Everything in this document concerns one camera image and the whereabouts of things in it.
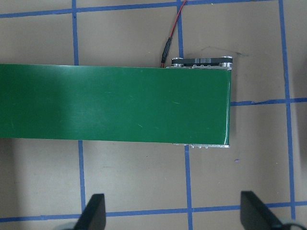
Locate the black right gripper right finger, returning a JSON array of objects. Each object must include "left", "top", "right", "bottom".
[{"left": 240, "top": 191, "right": 282, "bottom": 230}]

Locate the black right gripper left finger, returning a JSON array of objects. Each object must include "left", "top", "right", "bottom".
[{"left": 75, "top": 194, "right": 106, "bottom": 230}]

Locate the green conveyor belt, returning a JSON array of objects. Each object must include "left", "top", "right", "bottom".
[{"left": 0, "top": 64, "right": 231, "bottom": 148}]

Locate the red black power cable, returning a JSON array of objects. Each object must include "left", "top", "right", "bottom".
[{"left": 160, "top": 0, "right": 189, "bottom": 69}]

